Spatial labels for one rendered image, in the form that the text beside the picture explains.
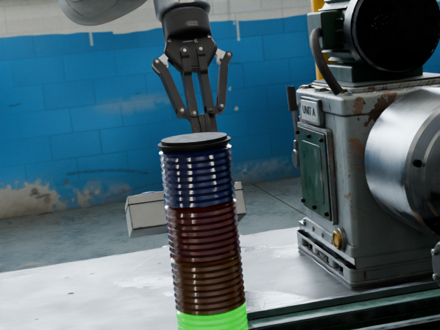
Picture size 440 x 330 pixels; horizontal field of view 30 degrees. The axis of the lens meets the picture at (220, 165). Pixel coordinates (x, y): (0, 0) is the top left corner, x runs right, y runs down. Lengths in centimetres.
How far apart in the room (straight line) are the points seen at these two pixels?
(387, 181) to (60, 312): 67
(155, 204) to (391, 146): 41
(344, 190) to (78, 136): 508
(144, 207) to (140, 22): 540
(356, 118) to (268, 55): 529
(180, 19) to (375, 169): 42
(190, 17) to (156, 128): 532
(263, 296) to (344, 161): 29
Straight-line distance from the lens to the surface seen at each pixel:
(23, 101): 648
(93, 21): 145
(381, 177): 140
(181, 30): 128
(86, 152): 654
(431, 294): 117
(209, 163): 65
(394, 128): 138
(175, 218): 66
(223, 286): 67
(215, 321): 68
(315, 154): 163
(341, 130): 152
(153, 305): 158
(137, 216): 118
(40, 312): 163
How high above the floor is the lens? 131
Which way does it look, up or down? 10 degrees down
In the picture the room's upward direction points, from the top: 5 degrees counter-clockwise
